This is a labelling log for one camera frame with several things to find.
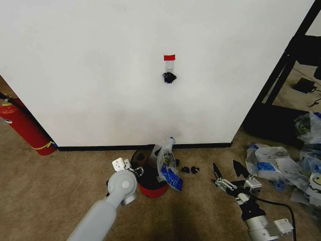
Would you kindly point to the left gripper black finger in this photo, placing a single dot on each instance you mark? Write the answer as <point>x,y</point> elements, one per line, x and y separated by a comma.
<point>138,171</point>

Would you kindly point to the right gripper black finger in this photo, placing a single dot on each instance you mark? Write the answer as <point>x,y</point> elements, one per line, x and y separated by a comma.
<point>217,173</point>
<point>240,169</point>

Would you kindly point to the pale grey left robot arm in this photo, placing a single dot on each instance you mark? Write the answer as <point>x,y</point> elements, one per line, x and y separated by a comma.
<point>100,216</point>

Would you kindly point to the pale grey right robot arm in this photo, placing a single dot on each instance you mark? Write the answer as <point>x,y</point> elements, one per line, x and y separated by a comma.
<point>259,227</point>

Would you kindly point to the red and black trash bin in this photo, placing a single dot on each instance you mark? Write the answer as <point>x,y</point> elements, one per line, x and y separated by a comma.
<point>151,185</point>

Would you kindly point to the small black bag scrap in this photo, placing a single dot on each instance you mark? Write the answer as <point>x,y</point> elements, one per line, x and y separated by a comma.
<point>177,162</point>
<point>195,170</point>
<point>185,170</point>

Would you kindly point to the crumpled clear plastic bag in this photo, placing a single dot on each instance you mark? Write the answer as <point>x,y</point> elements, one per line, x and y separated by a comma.
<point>270,160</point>

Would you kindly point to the clear plastic bag blue print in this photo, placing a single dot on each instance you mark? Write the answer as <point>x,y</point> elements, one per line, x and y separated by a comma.
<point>170,175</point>

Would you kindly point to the clear bag yellow smiley print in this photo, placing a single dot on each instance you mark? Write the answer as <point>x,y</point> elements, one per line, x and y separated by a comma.
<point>311,180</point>

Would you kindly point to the clear bag with dark contents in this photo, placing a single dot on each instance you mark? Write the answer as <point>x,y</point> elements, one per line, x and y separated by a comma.
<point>307,128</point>

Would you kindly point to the black baseboard strip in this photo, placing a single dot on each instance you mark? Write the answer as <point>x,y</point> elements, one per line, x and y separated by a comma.
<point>125,147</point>

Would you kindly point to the black power adapter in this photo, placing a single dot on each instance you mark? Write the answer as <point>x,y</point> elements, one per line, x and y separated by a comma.
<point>304,86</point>

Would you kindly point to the red tape strip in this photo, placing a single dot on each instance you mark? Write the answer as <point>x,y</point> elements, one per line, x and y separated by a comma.
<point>169,57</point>

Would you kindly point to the red fire extinguisher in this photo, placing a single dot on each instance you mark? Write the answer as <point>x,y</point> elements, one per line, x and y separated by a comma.
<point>23,125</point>

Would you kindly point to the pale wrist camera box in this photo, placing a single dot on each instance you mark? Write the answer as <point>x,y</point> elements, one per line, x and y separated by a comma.
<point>242,198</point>

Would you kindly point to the black metal shelf frame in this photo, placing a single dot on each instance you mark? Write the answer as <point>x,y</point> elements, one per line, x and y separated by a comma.
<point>273,110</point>

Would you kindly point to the clear wall hook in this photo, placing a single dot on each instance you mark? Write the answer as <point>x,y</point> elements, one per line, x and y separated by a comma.
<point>169,66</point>

